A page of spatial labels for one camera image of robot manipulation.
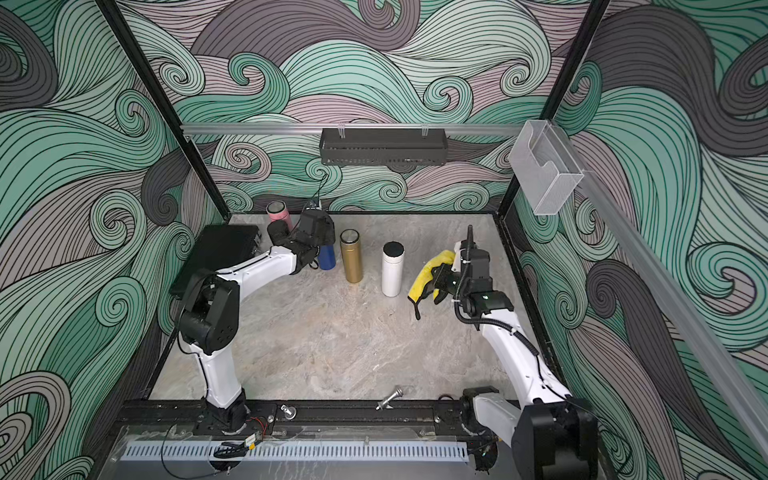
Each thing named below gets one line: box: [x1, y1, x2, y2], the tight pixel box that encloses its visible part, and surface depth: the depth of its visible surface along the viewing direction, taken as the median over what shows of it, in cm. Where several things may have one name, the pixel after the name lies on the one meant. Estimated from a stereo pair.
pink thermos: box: [265, 200, 293, 231], surface depth 95 cm
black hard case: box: [169, 225, 262, 296], surface depth 106 cm
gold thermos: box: [340, 228, 363, 283], surface depth 90 cm
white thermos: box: [382, 240, 405, 298], surface depth 87 cm
